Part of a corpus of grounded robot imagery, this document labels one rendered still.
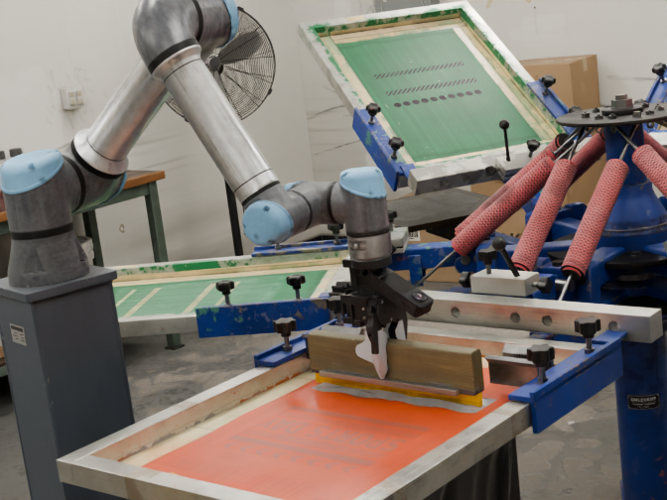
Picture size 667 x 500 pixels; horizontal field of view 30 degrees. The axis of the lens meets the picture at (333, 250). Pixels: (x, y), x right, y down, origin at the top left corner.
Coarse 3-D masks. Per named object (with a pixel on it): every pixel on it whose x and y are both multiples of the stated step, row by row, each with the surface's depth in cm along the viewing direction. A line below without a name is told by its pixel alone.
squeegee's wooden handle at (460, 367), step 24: (312, 336) 226; (336, 336) 223; (360, 336) 221; (312, 360) 228; (336, 360) 224; (360, 360) 220; (408, 360) 213; (432, 360) 210; (456, 360) 207; (480, 360) 207; (432, 384) 211; (456, 384) 208; (480, 384) 207
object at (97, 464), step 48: (432, 336) 240; (480, 336) 235; (240, 384) 225; (144, 432) 207; (480, 432) 188; (96, 480) 192; (144, 480) 185; (192, 480) 183; (384, 480) 174; (432, 480) 177
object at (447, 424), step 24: (384, 408) 213; (408, 408) 212; (432, 408) 210; (432, 432) 200; (456, 432) 198; (408, 456) 191; (264, 480) 188; (288, 480) 187; (312, 480) 186; (336, 480) 185; (360, 480) 184
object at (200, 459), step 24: (312, 384) 231; (264, 408) 221; (336, 408) 216; (360, 408) 215; (216, 432) 212; (240, 432) 210; (168, 456) 203; (192, 456) 202; (216, 456) 200; (240, 456) 199; (264, 456) 198; (216, 480) 191; (240, 480) 190
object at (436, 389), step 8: (328, 376) 224; (336, 376) 223; (344, 376) 222; (352, 376) 220; (360, 376) 220; (368, 376) 219; (376, 384) 217; (384, 384) 216; (392, 384) 215; (400, 384) 214; (408, 384) 213; (416, 384) 212; (424, 384) 212; (432, 392) 210; (440, 392) 209; (448, 392) 208; (456, 392) 207
